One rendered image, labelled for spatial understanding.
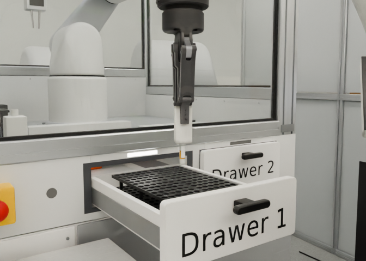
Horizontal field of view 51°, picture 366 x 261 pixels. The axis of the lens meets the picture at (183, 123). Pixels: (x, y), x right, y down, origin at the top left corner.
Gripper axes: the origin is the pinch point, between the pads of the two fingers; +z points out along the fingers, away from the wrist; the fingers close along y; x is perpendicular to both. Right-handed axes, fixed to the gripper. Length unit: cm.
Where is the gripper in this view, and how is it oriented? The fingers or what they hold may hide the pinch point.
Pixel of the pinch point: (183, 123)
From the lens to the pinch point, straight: 70.9
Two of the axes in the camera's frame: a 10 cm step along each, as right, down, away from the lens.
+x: 9.9, -0.1, 1.6
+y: 1.6, 0.9, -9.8
